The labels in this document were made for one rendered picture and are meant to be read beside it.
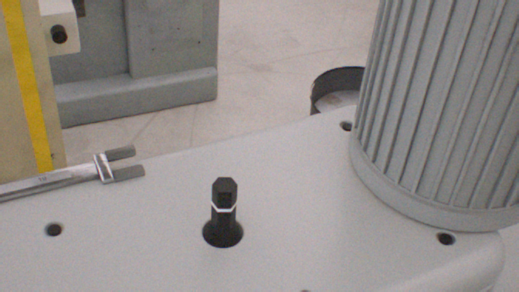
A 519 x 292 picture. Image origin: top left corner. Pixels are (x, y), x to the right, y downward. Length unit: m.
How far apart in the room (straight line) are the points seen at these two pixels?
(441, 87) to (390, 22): 0.07
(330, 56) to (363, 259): 3.74
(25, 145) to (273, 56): 2.00
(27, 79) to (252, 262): 2.02
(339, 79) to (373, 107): 2.50
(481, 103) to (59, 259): 0.37
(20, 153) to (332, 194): 2.19
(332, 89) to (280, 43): 1.30
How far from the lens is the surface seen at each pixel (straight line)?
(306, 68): 4.13
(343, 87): 3.13
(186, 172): 0.63
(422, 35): 0.52
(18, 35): 2.42
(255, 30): 4.46
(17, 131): 2.66
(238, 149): 0.66
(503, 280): 0.79
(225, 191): 0.53
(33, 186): 0.63
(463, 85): 0.53
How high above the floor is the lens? 2.33
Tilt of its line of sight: 42 degrees down
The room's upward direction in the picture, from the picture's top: 5 degrees clockwise
